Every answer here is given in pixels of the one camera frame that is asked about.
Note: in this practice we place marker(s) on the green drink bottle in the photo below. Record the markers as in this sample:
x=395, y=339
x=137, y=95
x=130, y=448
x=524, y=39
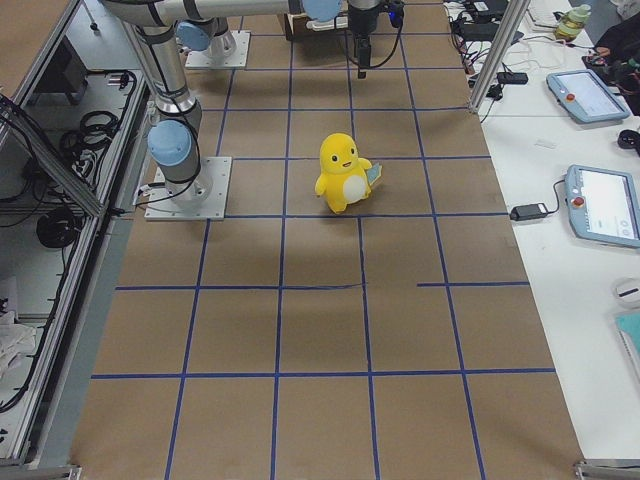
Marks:
x=572, y=23

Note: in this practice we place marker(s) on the grey teach pendant near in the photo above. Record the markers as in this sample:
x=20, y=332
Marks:
x=602, y=205

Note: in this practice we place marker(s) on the grey teach pendant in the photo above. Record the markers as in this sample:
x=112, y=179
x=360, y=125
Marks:
x=586, y=97
x=602, y=205

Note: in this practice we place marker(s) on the yellow plush penguin toy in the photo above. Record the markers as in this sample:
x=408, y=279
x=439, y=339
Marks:
x=345, y=177

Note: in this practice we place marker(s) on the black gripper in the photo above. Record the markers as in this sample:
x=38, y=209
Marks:
x=361, y=21

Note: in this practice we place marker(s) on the grey teach pendant far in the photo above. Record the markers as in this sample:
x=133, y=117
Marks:
x=586, y=97

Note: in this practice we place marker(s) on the black power brick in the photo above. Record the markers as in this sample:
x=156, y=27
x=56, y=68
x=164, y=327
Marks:
x=528, y=212

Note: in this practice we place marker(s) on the aluminium frame post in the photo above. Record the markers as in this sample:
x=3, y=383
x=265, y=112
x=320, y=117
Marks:
x=502, y=41

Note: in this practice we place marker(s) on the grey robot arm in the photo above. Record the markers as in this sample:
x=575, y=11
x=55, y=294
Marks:
x=201, y=25
x=173, y=141

